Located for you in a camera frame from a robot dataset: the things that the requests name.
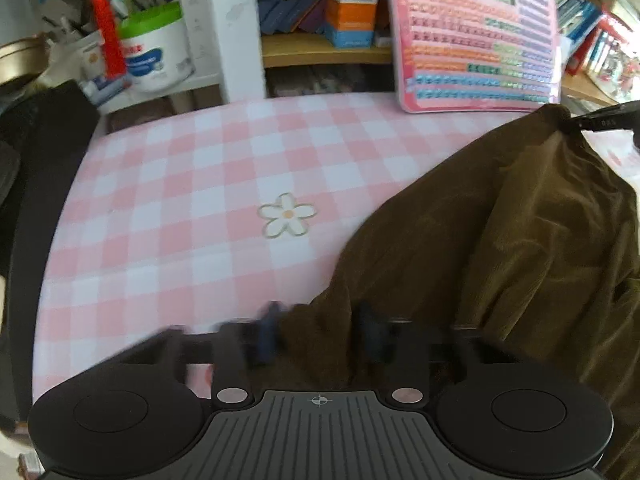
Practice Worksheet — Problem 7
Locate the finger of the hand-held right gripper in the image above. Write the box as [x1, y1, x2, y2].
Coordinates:
[570, 102, 640, 134]

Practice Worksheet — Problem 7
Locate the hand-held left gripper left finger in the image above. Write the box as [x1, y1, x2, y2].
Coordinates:
[122, 302, 287, 407]

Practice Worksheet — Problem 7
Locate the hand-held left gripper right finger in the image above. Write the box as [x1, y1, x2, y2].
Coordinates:
[355, 302, 507, 407]

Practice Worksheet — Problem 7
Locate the brown corduroy garment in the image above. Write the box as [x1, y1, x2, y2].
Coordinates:
[277, 104, 640, 480]

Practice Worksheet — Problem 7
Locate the row of books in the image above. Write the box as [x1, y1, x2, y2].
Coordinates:
[542, 0, 640, 103]

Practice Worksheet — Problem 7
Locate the pink checked tablecloth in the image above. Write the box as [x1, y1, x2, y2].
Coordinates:
[32, 91, 640, 411]

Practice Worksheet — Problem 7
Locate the pink learning toy board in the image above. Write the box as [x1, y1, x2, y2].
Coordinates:
[384, 0, 561, 114]

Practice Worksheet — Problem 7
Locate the white desk tray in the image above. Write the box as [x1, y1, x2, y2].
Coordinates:
[80, 72, 224, 115]

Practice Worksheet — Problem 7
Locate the orange and blue carton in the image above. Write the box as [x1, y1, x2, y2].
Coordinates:
[324, 0, 382, 49]

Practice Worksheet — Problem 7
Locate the wooden shelf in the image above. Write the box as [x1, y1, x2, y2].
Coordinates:
[261, 34, 397, 69]

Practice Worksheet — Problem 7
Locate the white tub with green lid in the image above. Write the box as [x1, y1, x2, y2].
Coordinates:
[117, 1, 196, 94]

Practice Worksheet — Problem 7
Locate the white storage box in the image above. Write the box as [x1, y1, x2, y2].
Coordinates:
[174, 0, 267, 104]

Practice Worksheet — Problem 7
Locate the red and white bottle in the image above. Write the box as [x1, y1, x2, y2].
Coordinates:
[85, 0, 127, 81]

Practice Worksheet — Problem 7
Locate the gold round tin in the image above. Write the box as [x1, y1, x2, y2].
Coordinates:
[0, 37, 52, 87]

